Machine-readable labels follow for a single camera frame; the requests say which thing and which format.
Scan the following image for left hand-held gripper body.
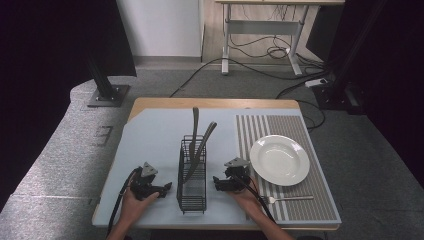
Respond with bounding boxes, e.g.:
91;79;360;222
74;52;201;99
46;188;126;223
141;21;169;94
129;161;160;201

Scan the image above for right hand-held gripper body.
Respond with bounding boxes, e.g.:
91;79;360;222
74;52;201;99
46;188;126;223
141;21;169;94
222;157;253;194

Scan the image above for black wire cutlery rack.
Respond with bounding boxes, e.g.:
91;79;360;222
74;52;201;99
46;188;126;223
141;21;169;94
176;134;208;215

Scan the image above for steel spoon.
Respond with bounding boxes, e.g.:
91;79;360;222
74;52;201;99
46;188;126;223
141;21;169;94
184;121;218;183

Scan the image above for steel table knife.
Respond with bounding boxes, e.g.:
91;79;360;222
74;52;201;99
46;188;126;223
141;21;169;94
188;106;200;160

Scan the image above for person's left hand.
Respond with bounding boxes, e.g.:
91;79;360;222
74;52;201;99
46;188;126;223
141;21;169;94
118;190;161;228

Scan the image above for person's right hand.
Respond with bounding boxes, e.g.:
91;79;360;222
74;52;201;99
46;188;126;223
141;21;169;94
228;176;265;214

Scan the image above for white round plate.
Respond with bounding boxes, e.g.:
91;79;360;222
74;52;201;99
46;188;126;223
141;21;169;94
249;134;311;187

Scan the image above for light blue table mat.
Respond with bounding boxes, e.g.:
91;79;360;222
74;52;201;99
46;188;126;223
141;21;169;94
92;107;343;230

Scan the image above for steel fork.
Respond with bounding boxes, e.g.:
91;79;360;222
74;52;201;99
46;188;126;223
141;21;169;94
261;195;315;205

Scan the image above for wooden table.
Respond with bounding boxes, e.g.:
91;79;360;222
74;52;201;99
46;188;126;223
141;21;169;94
91;97;341;232

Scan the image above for grey striped placemat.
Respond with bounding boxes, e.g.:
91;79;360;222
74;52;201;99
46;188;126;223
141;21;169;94
235;114;340;223

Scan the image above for black metal stand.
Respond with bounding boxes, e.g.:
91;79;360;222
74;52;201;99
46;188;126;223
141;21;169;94
312;0;389;116
84;54;131;109

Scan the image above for white power strip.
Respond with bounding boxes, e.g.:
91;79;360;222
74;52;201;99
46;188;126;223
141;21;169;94
304;77;330;89

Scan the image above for dark curtain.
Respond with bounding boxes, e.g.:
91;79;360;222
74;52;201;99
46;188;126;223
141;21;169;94
0;0;138;211
305;0;424;189

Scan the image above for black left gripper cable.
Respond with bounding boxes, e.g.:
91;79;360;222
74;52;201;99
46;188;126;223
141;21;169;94
106;167;140;238

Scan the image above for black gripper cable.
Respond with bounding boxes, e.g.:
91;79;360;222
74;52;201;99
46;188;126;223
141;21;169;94
106;167;140;238
232;173;277;224

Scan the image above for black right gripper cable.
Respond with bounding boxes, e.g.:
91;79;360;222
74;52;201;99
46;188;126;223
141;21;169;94
232;173;277;224

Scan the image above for black floor cables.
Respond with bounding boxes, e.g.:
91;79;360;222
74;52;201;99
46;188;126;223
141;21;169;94
169;4;331;132

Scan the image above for white metal desk frame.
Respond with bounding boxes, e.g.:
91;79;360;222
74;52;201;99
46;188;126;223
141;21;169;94
214;0;346;77

